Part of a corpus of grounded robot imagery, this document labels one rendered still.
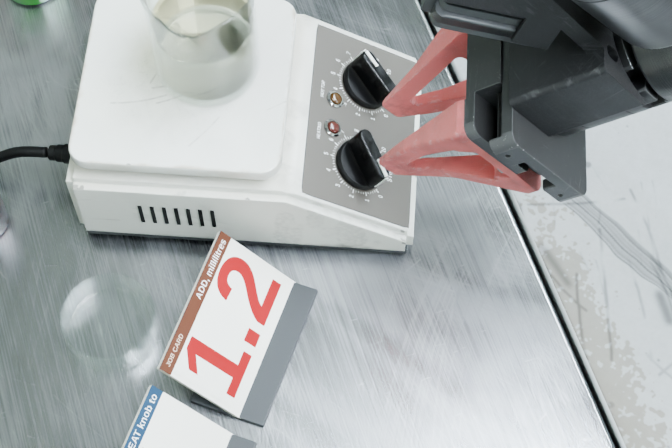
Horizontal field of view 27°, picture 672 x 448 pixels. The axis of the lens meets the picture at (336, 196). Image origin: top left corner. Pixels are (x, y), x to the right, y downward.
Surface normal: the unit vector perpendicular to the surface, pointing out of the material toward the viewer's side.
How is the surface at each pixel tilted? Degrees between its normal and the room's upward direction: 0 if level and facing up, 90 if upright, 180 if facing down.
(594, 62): 40
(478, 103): 50
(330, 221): 90
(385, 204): 30
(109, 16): 0
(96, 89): 0
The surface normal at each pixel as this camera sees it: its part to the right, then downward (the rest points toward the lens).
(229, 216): -0.07, 0.88
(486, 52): -0.64, -0.40
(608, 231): 0.00, -0.47
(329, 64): 0.50, -0.38
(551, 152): 0.77, -0.26
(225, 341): 0.60, -0.18
